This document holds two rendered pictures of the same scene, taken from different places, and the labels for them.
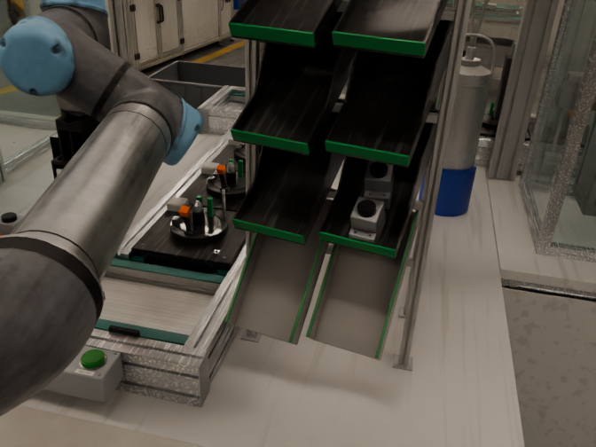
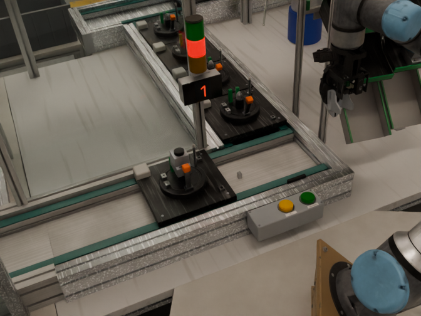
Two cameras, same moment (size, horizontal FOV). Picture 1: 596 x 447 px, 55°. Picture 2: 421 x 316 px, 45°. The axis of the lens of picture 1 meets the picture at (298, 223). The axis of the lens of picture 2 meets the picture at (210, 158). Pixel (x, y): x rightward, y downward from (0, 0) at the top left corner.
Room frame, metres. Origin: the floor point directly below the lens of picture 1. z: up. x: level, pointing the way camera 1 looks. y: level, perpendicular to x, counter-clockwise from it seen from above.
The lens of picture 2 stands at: (0.04, 1.12, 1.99)
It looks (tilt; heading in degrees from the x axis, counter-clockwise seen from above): 40 degrees down; 328
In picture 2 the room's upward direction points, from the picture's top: 4 degrees counter-clockwise
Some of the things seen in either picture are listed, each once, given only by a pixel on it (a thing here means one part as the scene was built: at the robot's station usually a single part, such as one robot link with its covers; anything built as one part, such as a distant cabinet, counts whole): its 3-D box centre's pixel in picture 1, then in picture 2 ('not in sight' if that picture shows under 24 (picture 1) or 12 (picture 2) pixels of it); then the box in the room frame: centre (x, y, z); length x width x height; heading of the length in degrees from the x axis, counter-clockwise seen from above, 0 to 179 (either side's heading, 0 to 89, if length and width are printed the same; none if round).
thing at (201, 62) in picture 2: not in sight; (197, 61); (1.13, 0.45, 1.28); 0.05 x 0.05 x 0.05
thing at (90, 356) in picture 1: (93, 360); (307, 198); (0.76, 0.35, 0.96); 0.04 x 0.04 x 0.02
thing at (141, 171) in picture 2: not in sight; (141, 173); (1.15, 0.67, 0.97); 0.05 x 0.05 x 0.04; 78
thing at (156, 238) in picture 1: (198, 215); (239, 101); (1.22, 0.24, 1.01); 0.24 x 0.24 x 0.13; 78
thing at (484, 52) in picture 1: (481, 50); not in sight; (6.17, -1.83, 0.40); 0.61 x 0.41 x 0.22; 70
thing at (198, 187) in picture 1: (231, 175); (211, 69); (1.46, 0.19, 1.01); 0.24 x 0.24 x 0.13; 78
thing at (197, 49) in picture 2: not in sight; (196, 45); (1.13, 0.45, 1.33); 0.05 x 0.05 x 0.05
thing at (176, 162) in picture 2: (15, 227); (178, 157); (1.04, 0.60, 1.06); 0.08 x 0.04 x 0.07; 168
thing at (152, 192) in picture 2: not in sight; (183, 185); (1.03, 0.60, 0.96); 0.24 x 0.24 x 0.02; 78
